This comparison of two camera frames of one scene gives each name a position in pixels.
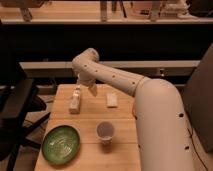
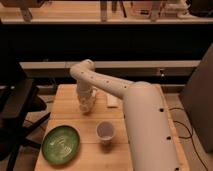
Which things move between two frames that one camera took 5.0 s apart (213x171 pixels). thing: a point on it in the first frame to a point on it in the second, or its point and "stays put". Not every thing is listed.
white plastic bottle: x=75 y=102 to x=86 y=103
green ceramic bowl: x=60 y=144 stays put
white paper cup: x=105 y=130 stays put
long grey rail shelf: x=144 y=68 stays put
